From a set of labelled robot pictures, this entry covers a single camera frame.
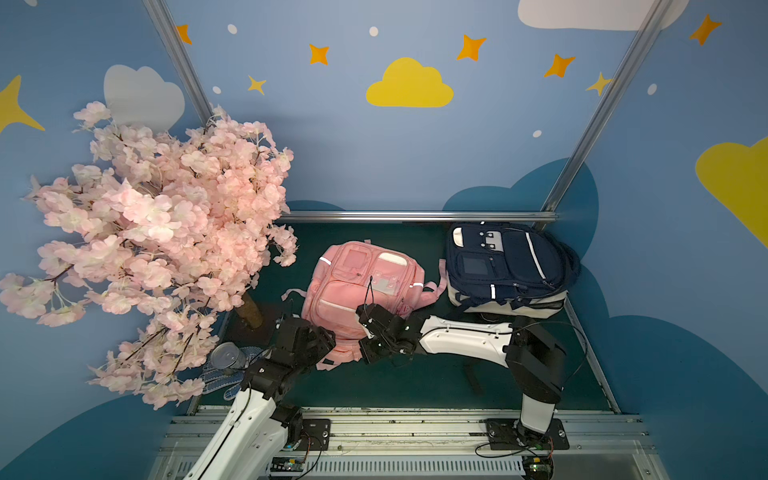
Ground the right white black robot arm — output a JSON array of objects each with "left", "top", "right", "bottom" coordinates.
[{"left": 356, "top": 304, "right": 567, "bottom": 439}]

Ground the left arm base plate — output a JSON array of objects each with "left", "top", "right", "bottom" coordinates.
[{"left": 285, "top": 418, "right": 332, "bottom": 452}]

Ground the aluminium frame post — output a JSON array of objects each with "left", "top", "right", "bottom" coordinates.
[
  {"left": 143, "top": 0, "right": 213, "bottom": 123},
  {"left": 539, "top": 0, "right": 674, "bottom": 217}
]

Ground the blue patterned cloth item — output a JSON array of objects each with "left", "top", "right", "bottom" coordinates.
[{"left": 200, "top": 346, "right": 265, "bottom": 401}]

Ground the pink cherry blossom tree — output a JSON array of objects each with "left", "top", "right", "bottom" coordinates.
[{"left": 1, "top": 102, "right": 298, "bottom": 408}]

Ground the right aluminium frame post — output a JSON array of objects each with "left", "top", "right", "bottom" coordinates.
[{"left": 539, "top": 0, "right": 674, "bottom": 217}]

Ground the right green circuit board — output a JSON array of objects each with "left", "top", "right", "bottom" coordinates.
[{"left": 522, "top": 456, "right": 554, "bottom": 480}]

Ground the green circuit board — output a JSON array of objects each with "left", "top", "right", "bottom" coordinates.
[
  {"left": 268, "top": 457, "right": 306, "bottom": 477},
  {"left": 522, "top": 456, "right": 554, "bottom": 480}
]

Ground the navy blue backpack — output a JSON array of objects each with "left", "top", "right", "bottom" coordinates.
[{"left": 445, "top": 222, "right": 581, "bottom": 319}]

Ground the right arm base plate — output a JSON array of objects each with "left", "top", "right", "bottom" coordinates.
[{"left": 484, "top": 418, "right": 570, "bottom": 451}]

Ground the rear horizontal aluminium bar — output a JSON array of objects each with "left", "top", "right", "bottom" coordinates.
[{"left": 281, "top": 210, "right": 557, "bottom": 224}]

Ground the left green circuit board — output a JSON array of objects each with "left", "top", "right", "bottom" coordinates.
[{"left": 268, "top": 457, "right": 306, "bottom": 477}]

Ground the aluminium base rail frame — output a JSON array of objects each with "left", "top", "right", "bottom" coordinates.
[{"left": 146, "top": 407, "right": 670, "bottom": 480}]

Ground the right side floor rail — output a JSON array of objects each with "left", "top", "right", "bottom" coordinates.
[{"left": 564, "top": 296, "right": 622, "bottom": 414}]

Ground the left aluminium frame post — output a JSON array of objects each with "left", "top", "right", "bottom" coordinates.
[{"left": 143, "top": 0, "right": 213, "bottom": 123}]

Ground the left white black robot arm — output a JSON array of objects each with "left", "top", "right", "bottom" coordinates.
[{"left": 186, "top": 318, "right": 335, "bottom": 479}]

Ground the pink backpack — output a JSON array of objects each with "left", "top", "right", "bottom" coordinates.
[{"left": 296, "top": 241, "right": 448, "bottom": 371}]

